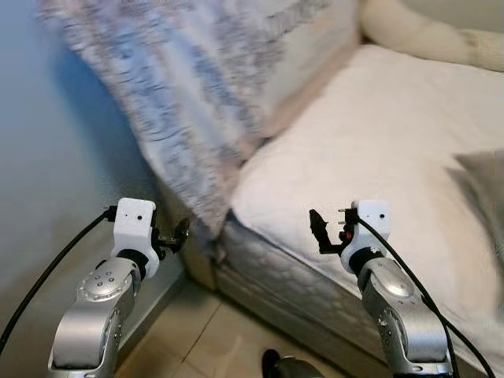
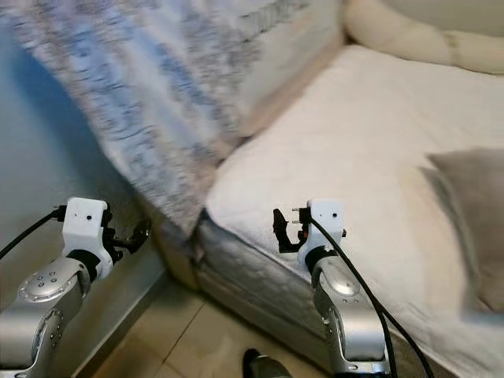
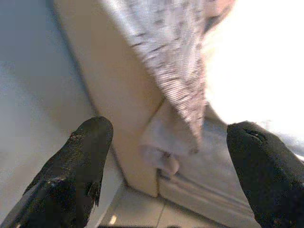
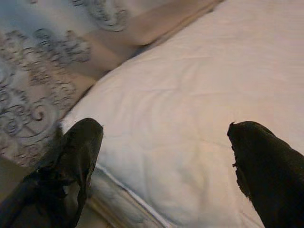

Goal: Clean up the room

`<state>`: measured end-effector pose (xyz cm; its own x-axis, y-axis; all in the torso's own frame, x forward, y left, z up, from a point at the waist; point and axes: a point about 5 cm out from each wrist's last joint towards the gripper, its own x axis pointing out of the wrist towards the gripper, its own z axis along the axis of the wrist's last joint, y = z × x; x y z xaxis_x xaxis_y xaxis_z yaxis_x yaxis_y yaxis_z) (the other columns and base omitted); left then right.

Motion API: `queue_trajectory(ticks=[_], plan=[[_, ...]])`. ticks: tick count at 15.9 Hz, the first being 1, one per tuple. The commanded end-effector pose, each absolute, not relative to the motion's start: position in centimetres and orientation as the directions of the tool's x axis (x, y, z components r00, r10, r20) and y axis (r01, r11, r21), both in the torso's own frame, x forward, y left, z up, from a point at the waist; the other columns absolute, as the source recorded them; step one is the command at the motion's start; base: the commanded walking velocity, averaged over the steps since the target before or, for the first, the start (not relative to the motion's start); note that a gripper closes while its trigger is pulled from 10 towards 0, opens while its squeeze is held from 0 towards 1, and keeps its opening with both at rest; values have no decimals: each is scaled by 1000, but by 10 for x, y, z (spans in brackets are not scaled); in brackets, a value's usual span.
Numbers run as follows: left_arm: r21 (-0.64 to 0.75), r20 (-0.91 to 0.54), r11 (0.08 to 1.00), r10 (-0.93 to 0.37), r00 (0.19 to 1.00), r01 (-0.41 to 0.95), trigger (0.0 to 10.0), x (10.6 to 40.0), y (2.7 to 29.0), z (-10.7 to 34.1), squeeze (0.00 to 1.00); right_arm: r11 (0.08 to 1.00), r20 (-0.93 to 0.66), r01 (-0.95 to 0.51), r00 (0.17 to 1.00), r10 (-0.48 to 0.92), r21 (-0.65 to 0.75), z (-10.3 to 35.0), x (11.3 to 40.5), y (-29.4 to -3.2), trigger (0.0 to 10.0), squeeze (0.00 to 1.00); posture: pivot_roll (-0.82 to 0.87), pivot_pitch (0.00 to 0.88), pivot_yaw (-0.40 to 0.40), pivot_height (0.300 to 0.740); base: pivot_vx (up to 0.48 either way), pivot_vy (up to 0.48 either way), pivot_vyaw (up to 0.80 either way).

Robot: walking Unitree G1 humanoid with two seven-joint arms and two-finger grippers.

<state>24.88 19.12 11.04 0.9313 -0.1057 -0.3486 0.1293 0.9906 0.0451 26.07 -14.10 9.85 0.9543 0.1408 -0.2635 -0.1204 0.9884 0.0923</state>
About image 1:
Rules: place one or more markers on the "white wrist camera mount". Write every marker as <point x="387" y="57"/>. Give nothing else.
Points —
<point x="372" y="224"/>
<point x="134" y="224"/>

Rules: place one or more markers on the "white quilted mattress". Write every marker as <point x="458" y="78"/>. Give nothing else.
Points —
<point x="370" y="150"/>

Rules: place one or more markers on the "white black floral sheet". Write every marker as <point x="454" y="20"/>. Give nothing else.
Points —
<point x="197" y="79"/>

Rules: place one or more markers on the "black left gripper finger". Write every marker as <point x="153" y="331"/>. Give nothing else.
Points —
<point x="181" y="231"/>

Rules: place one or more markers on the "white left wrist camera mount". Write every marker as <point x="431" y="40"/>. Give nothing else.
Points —
<point x="134" y="224"/>

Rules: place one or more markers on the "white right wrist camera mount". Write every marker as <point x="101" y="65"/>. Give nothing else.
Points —
<point x="372" y="224"/>

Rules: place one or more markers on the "grey plush pillow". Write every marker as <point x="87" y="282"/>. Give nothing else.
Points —
<point x="482" y="185"/>

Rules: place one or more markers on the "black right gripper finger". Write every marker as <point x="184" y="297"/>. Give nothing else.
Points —
<point x="320" y="228"/>

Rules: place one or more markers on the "cream long bolster pillow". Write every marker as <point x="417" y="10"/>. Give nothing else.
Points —
<point x="425" y="35"/>

